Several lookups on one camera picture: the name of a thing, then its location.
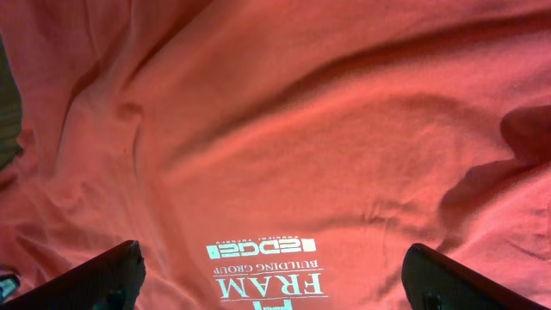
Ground orange printed t-shirt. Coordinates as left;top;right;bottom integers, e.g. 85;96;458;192
1;0;550;309

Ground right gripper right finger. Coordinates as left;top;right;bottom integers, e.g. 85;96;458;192
401;243;549;310

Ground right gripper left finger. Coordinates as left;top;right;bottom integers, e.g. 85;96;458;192
1;240;145;310

